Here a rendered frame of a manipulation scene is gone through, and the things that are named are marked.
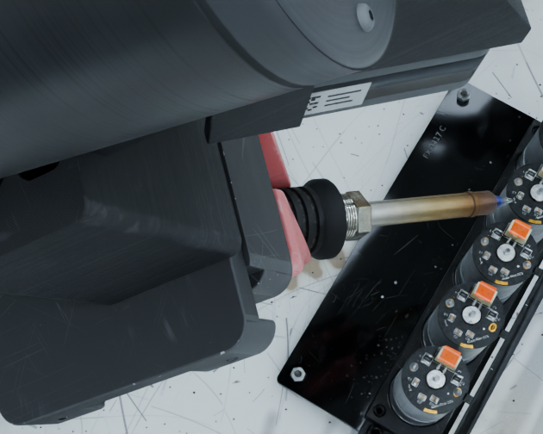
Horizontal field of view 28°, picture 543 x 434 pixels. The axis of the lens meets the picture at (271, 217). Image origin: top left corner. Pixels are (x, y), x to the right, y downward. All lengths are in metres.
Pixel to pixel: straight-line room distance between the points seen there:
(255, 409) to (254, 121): 0.29
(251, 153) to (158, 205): 0.05
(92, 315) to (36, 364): 0.02
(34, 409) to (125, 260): 0.05
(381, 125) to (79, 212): 0.33
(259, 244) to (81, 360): 0.05
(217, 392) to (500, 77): 0.19
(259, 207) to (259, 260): 0.01
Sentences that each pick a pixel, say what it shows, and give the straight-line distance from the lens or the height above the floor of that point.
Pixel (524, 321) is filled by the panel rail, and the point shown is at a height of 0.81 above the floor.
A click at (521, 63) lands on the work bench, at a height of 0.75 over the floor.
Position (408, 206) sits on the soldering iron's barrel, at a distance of 0.34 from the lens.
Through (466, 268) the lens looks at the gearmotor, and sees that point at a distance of 0.43.
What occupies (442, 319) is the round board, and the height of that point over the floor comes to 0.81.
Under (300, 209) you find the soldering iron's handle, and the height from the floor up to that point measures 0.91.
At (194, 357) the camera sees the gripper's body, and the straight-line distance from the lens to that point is 0.22.
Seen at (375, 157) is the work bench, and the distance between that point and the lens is 0.49.
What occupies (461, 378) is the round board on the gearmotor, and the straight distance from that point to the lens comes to 0.41.
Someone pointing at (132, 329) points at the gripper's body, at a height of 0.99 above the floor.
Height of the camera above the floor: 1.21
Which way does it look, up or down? 73 degrees down
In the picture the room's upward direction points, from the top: 1 degrees clockwise
